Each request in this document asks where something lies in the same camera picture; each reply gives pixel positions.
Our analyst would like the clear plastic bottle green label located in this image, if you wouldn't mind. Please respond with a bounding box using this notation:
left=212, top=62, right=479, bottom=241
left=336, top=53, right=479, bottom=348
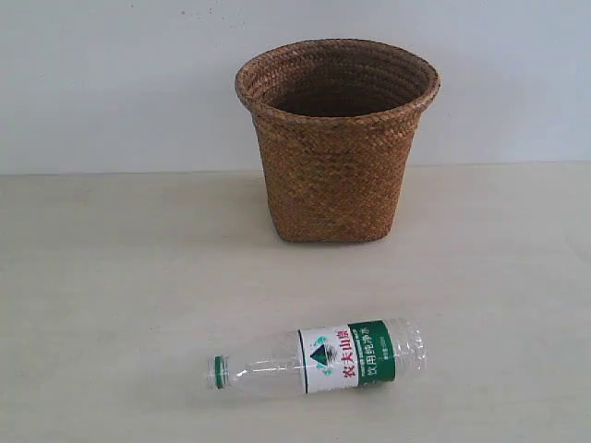
left=204, top=318, right=427, bottom=397

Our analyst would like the brown woven straw basket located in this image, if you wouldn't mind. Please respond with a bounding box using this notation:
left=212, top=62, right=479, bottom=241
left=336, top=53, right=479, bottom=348
left=235, top=39, right=440, bottom=243

